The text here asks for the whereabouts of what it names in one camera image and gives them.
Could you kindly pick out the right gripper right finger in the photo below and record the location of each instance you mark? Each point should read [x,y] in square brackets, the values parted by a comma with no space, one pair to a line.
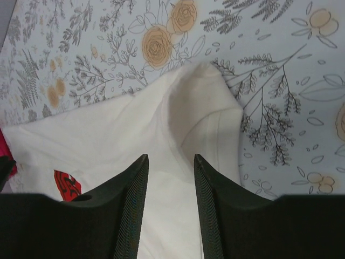
[236,223]

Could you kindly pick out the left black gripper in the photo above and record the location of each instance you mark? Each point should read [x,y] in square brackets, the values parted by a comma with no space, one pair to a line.
[6,167]

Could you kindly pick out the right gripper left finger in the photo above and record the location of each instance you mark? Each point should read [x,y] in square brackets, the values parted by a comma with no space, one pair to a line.
[104,222]

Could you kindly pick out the white t shirt red print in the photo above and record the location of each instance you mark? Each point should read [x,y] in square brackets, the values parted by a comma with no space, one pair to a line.
[185,112]

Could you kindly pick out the folded pink t shirt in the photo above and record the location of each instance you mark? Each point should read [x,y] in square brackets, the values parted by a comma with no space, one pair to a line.
[6,152]

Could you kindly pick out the floral table cloth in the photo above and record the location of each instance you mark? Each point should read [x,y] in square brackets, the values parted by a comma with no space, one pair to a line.
[282,60]

